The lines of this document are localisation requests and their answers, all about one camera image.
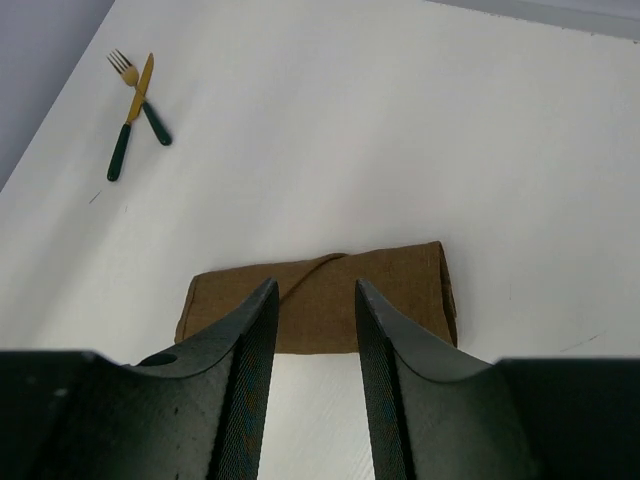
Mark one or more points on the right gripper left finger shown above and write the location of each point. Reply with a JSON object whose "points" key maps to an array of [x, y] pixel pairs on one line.
{"points": [[195, 410]]}

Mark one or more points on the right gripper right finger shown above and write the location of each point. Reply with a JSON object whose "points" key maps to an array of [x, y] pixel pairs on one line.
{"points": [[436, 412]]}

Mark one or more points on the brown cloth napkin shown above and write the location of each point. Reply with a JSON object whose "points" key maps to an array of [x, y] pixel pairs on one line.
{"points": [[317, 296]]}

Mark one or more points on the gold knife green handle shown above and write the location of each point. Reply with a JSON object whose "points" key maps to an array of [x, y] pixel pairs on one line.
{"points": [[117, 158]]}

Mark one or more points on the gold fork green handle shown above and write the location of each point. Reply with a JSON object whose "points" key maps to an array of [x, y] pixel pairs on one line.
{"points": [[140, 81]]}

